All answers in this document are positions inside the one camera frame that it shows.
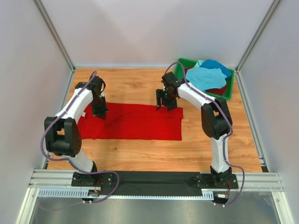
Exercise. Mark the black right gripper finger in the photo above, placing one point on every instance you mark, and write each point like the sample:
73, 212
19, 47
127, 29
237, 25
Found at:
159, 93
171, 107

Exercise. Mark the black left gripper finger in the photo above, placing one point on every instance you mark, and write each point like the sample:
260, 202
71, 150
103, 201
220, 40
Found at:
97, 114
103, 115

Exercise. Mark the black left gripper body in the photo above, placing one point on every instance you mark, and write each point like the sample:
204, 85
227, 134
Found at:
99, 105

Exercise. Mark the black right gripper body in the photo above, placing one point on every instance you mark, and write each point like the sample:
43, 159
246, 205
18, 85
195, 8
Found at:
168, 100

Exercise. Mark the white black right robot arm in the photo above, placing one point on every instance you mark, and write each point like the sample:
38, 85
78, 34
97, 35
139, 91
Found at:
215, 120

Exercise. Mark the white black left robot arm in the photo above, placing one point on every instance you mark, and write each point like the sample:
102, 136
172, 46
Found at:
62, 137

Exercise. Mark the green plastic bin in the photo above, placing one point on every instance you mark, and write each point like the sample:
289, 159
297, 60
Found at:
225, 92

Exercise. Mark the light blue t shirt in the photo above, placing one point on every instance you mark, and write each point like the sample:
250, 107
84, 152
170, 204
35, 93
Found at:
208, 75

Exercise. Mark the dark red t shirt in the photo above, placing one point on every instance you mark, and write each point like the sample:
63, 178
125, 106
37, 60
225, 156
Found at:
208, 80

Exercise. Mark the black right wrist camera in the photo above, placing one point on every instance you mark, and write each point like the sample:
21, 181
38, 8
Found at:
169, 79

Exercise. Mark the grey slotted cable duct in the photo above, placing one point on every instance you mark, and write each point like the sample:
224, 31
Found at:
84, 193

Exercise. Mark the left aluminium corner post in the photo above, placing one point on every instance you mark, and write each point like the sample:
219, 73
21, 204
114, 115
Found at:
47, 20

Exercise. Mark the aluminium corner post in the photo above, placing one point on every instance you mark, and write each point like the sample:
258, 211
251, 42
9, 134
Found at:
47, 20
261, 28

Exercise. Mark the right aluminium corner post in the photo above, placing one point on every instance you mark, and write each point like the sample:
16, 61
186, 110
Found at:
261, 28

